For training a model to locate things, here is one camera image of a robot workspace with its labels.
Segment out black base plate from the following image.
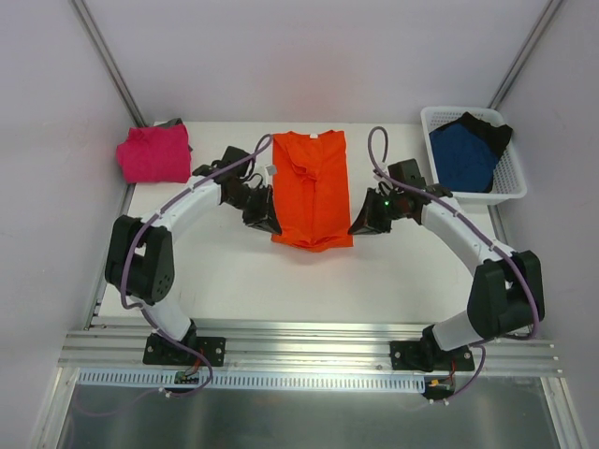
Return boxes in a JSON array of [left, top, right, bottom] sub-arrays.
[[389, 340, 475, 373], [142, 334, 226, 368]]

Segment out pink folded t shirt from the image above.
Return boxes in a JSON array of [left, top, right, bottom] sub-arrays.
[[116, 124, 192, 184]]

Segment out aluminium mounting rail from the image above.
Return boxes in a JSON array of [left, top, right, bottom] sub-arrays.
[[58, 316, 566, 378]]

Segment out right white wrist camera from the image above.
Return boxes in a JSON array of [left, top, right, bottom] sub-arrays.
[[373, 165, 388, 182]]

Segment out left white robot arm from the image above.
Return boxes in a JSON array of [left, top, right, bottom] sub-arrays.
[[105, 135, 282, 363]]

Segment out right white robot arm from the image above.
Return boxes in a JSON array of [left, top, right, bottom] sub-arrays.
[[348, 159, 546, 372]]

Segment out white slotted cable duct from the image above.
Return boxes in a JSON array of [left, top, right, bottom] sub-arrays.
[[78, 368, 426, 394]]

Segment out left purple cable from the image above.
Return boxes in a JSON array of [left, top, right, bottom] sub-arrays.
[[120, 134, 273, 398]]

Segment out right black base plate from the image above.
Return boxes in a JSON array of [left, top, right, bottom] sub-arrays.
[[389, 340, 475, 373]]

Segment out grey folded t shirt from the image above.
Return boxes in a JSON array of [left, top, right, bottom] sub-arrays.
[[156, 118, 183, 129]]

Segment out orange t shirt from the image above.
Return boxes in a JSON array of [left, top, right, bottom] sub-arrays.
[[271, 130, 353, 253]]

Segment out black t shirt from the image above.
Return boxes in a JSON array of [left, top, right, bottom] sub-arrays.
[[457, 112, 513, 159]]

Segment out blue t shirt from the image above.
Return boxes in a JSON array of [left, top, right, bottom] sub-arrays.
[[429, 123, 499, 194]]

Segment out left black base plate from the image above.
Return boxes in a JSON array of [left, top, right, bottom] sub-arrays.
[[142, 334, 226, 368]]

